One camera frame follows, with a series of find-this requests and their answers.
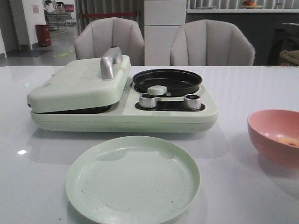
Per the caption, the red barrier belt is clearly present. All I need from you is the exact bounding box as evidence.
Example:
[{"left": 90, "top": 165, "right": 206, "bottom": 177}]
[{"left": 82, "top": 12, "right": 137, "bottom": 18}]

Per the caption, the background metal cart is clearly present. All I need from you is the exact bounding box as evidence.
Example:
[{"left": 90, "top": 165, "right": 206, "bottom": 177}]
[{"left": 43, "top": 0, "right": 75, "bottom": 31}]

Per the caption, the mint green round plate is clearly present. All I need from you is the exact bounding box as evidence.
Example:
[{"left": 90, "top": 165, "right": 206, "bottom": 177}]
[{"left": 66, "top": 136, "right": 200, "bottom": 224}]

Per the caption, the silver control knob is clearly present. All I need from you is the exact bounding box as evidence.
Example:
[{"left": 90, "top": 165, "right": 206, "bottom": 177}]
[
  {"left": 183, "top": 94, "right": 201, "bottom": 110},
  {"left": 139, "top": 93, "right": 157, "bottom": 109}
]

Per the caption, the pink plastic bowl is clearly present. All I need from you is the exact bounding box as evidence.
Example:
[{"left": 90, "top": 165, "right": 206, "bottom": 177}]
[{"left": 247, "top": 109, "right": 299, "bottom": 168}]

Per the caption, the left grey upholstered chair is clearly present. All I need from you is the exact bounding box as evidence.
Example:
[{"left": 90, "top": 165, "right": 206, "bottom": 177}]
[{"left": 74, "top": 17, "right": 145, "bottom": 66}]

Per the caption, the right grey upholstered chair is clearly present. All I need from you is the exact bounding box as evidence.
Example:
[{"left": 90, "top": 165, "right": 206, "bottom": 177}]
[{"left": 170, "top": 20, "right": 255, "bottom": 66}]

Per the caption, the fruit plate on counter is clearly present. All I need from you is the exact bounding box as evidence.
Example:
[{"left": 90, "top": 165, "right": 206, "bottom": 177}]
[{"left": 240, "top": 0, "right": 263, "bottom": 9}]

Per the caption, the left silver control knob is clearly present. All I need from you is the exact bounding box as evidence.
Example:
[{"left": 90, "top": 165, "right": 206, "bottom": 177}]
[{"left": 139, "top": 93, "right": 157, "bottom": 109}]

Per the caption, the white refrigerator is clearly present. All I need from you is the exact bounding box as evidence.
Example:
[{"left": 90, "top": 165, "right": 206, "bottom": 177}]
[{"left": 144, "top": 0, "right": 187, "bottom": 66}]

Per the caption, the mint green breakfast maker base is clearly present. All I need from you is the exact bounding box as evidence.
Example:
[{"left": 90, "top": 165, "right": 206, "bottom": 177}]
[{"left": 31, "top": 78, "right": 217, "bottom": 133}]

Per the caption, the right silver control knob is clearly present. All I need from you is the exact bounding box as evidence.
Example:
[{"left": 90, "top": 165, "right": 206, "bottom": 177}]
[{"left": 183, "top": 94, "right": 201, "bottom": 110}]

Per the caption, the red trash bin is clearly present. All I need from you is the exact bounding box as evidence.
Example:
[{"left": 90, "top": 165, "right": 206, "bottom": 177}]
[{"left": 35, "top": 24, "right": 51, "bottom": 47}]

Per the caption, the grey kitchen counter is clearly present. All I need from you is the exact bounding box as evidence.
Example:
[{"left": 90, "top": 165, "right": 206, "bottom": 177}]
[{"left": 186, "top": 9, "right": 299, "bottom": 65}]

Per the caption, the grey upholstered chair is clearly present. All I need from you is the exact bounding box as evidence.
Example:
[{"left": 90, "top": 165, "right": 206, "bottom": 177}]
[
  {"left": 170, "top": 20, "right": 255, "bottom": 66},
  {"left": 74, "top": 17, "right": 145, "bottom": 66}
]

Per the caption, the mint green breakfast maker lid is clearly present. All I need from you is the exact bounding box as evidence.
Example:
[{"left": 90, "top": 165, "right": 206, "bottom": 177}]
[{"left": 27, "top": 48, "right": 131, "bottom": 113}]

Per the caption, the black round frying pan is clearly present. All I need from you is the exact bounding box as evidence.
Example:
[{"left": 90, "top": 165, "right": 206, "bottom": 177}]
[{"left": 133, "top": 68, "right": 202, "bottom": 98}]

